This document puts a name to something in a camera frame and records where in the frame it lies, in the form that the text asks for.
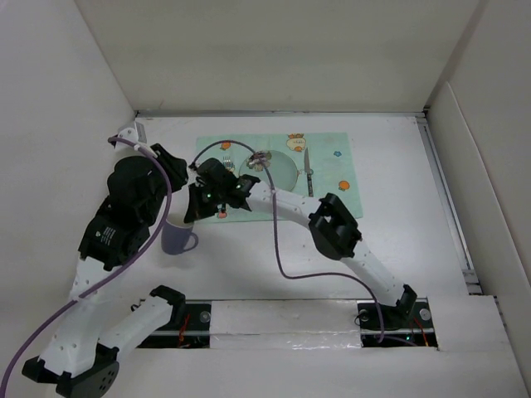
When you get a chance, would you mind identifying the steel table knife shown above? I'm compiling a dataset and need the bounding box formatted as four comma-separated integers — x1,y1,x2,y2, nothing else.
304,148,314,197

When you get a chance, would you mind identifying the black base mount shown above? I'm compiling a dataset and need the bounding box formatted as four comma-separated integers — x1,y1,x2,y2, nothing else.
353,298,438,348
138,301,212,349

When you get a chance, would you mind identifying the steel fork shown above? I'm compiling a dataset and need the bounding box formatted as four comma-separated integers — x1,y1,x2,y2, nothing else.
222,156,234,172

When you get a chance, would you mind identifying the purple ceramic mug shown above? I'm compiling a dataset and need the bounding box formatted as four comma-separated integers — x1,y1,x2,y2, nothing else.
161,221,199,255

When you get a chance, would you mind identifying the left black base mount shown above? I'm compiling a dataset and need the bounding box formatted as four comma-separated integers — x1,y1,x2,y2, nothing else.
138,301,212,349

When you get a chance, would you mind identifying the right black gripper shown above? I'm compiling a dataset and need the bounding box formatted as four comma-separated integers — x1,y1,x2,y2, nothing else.
185,181,226,221

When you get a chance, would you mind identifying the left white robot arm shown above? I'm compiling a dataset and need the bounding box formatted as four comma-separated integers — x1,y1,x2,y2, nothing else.
22,122,188,397

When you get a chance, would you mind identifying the green cartoon print placemat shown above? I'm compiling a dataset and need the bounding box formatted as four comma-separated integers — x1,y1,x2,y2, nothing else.
196,132,363,219

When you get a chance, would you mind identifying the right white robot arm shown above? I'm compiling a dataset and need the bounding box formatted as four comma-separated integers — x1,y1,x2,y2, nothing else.
185,158,417,327

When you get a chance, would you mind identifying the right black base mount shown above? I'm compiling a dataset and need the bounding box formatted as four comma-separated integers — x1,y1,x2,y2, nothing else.
353,298,438,348

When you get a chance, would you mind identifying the green floral plate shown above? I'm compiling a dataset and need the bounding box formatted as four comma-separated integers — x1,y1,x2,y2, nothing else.
238,150,299,192

